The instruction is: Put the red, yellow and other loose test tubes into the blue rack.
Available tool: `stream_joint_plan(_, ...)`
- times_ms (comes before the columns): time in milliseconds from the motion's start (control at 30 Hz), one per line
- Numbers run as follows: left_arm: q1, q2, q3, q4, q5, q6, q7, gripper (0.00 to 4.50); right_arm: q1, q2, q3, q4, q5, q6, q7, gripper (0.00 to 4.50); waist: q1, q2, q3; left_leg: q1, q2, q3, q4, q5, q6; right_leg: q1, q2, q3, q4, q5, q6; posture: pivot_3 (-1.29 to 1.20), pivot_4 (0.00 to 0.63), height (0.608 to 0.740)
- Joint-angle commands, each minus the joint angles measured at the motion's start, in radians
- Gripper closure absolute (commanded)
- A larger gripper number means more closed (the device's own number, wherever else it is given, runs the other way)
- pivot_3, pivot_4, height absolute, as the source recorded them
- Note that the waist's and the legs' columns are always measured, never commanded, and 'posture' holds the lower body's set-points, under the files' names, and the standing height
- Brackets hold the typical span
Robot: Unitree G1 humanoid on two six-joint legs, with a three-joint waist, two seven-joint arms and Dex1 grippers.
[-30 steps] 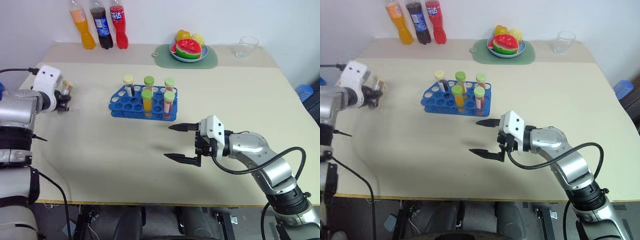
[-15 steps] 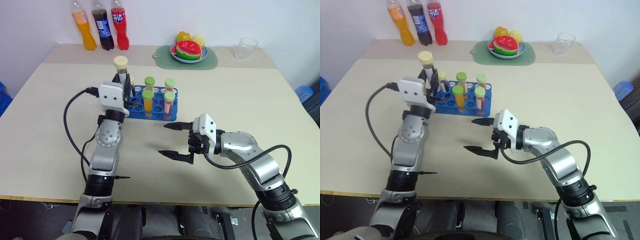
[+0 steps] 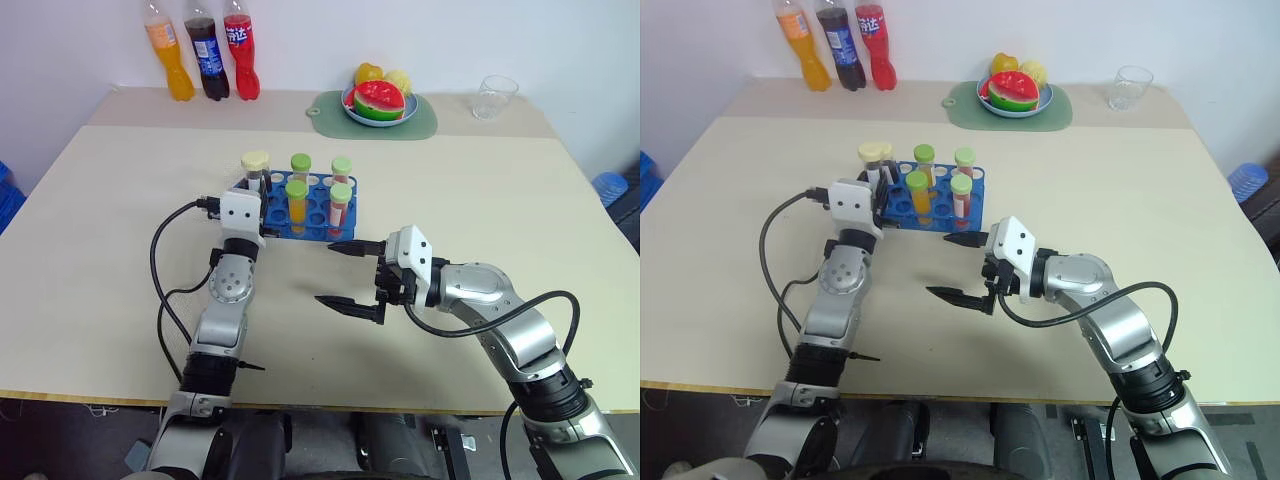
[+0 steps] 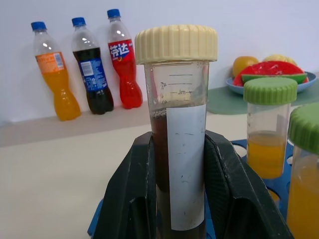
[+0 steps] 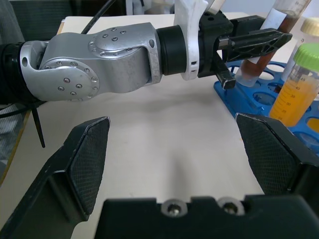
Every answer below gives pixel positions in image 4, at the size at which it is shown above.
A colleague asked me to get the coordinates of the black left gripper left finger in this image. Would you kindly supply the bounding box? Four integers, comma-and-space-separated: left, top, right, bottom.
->
92, 131, 158, 239

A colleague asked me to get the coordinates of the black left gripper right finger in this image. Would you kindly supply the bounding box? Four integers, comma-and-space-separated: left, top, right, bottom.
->
203, 130, 295, 239

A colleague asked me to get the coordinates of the cream-capped test tube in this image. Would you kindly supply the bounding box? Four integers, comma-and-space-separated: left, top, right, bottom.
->
135, 24, 219, 239

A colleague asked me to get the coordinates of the blue test tube rack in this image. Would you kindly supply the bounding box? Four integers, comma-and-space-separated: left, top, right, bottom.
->
87, 139, 319, 239

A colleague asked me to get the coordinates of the green-capped test tube, orange liquid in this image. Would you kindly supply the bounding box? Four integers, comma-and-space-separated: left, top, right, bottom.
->
243, 76, 299, 179
286, 102, 319, 239

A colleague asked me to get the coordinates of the green mat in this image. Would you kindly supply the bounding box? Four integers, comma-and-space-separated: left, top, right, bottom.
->
206, 78, 319, 116

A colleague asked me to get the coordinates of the dark cola bottle, blue label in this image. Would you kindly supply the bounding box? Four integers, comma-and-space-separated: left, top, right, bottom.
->
71, 17, 115, 115

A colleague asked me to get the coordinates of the red soda bottle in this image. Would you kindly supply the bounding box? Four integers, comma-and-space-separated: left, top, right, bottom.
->
107, 9, 144, 110

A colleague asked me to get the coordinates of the watermelon slice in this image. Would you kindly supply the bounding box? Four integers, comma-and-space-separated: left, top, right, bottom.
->
232, 61, 310, 87

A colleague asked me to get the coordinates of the orange soda bottle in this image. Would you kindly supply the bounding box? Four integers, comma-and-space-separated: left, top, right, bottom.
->
30, 21, 82, 122

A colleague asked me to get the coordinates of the orange fruit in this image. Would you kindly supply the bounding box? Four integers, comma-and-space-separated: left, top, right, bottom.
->
232, 56, 260, 78

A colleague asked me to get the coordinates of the blue plate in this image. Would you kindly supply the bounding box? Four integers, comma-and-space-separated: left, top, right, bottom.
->
226, 71, 318, 96

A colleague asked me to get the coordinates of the yellow fruit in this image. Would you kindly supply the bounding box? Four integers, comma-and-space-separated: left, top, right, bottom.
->
263, 54, 298, 66

